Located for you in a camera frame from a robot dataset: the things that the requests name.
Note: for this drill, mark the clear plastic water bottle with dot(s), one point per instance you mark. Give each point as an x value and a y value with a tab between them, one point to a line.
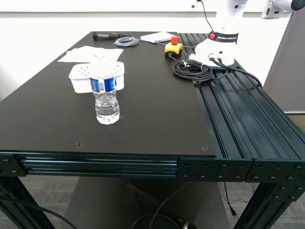
107	109

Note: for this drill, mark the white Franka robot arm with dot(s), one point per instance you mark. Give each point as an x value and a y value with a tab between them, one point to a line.
221	47

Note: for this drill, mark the red round cap on robot base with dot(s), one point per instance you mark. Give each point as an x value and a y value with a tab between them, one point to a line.
212	36

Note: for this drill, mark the white perforated plastic basket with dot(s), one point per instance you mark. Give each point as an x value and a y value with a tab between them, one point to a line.
79	80

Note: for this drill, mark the yellow emergency stop button box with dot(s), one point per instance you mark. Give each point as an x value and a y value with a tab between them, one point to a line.
173	48

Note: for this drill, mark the white paper sheet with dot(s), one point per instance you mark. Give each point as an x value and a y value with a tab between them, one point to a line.
112	53
68	57

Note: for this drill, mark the white booklet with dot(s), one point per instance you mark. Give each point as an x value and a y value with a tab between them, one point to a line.
156	37

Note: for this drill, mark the black grey handheld enabling device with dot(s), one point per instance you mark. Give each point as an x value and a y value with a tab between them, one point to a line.
102	35

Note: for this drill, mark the grey partition panel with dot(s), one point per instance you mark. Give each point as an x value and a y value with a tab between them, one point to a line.
286	71

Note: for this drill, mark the black aluminium table frame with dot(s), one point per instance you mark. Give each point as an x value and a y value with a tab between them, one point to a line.
238	107

